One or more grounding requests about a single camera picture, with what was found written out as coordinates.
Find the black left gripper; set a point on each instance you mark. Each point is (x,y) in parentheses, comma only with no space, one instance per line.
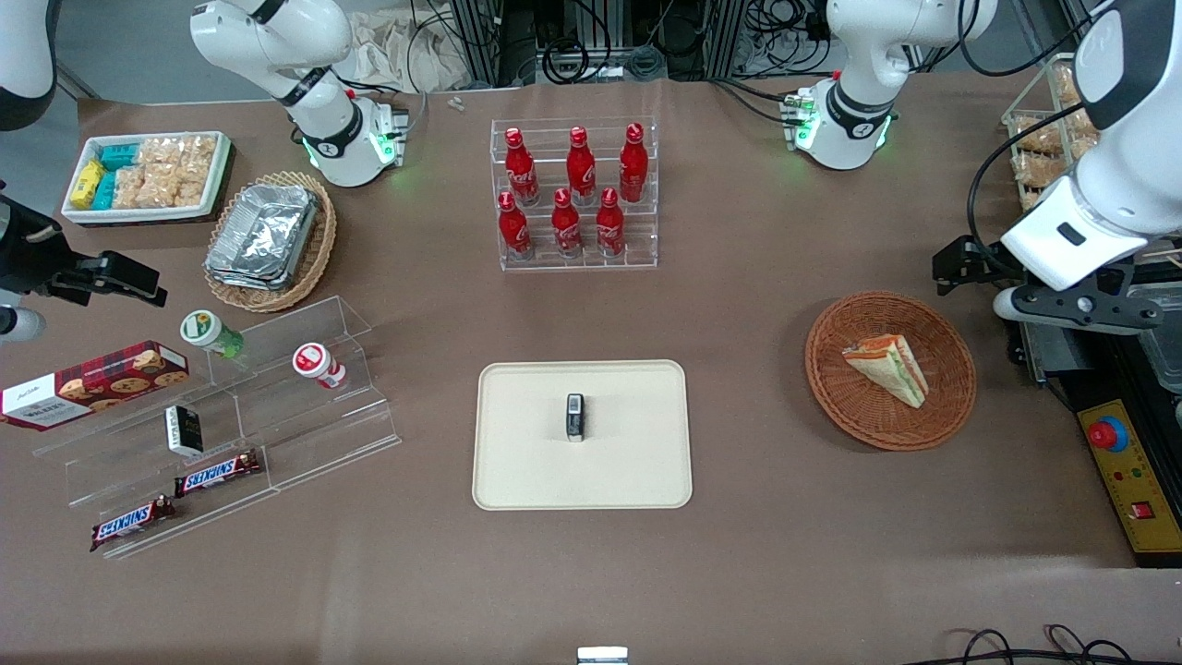
(981,259)

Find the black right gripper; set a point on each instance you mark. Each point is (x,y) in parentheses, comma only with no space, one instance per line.
(35,257)

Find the triangular sandwich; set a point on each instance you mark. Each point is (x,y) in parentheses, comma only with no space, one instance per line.
(891,368)

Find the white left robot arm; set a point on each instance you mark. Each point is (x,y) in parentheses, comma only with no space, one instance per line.
(859,120)

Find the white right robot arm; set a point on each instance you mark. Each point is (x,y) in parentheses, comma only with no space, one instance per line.
(342,148)

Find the brown round wicker basket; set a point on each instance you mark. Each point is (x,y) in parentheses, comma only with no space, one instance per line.
(942,406)

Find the light oval wicker basket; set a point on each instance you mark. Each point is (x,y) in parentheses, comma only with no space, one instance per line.
(319,249)

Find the cream plastic tray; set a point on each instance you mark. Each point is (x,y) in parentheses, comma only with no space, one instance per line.
(526,443)

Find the white rectangular bin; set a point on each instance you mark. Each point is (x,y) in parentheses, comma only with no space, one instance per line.
(138,214)

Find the teal snack packet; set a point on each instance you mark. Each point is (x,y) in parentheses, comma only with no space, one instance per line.
(118,155)
(105,191)

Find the bagged fried snack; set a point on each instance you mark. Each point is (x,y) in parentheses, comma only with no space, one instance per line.
(1029,199)
(1082,148)
(1082,122)
(1038,137)
(1032,169)
(1067,85)

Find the clear bag of crackers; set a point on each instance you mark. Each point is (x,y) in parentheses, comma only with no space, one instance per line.
(180,187)
(180,151)
(131,187)

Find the yellow snack packet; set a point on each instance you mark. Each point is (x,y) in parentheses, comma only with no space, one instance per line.
(87,183)

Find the red cookie box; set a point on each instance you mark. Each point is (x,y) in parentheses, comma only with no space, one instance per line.
(92,383)

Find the green lidded cup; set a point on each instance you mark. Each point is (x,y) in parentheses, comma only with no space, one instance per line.
(211,333)

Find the stacked foil containers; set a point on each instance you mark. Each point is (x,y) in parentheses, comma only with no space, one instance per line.
(263,235)

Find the small black and white carton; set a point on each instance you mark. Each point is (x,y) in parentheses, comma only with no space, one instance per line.
(184,430)

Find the black machine housing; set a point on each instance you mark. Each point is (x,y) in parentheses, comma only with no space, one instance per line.
(1099,369)

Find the clear plastic container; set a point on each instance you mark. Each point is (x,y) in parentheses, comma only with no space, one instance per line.
(1165,356)

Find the red lidded cup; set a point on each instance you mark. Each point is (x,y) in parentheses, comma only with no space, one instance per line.
(317,363)

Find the Snickers chocolate bar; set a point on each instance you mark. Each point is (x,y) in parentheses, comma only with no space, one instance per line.
(217,474)
(132,522)

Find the red emergency stop button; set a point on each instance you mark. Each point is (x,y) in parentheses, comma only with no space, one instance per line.
(1107,435)

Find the clear acrylic step shelf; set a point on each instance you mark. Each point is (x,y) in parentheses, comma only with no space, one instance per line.
(314,434)

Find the yellow control panel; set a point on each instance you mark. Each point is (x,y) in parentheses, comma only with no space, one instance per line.
(1140,480)

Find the clear acrylic bottle rack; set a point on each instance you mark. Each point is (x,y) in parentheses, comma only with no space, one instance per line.
(637,231)

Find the red cola bottle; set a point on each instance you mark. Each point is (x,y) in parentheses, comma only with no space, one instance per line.
(581,171)
(566,229)
(521,171)
(609,226)
(633,166)
(514,231)

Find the crumpled beige cloth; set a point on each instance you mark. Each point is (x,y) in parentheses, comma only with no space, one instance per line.
(397,51)

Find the small black box with label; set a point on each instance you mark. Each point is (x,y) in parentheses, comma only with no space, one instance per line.
(575,417)

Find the white device at table edge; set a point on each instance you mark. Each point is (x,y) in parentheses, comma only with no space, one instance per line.
(602,656)

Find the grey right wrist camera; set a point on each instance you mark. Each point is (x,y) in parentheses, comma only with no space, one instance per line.
(18,325)

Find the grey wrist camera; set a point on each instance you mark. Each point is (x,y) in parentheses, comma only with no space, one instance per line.
(1062,309)
(18,325)

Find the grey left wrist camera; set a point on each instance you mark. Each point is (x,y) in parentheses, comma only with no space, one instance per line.
(1062,309)

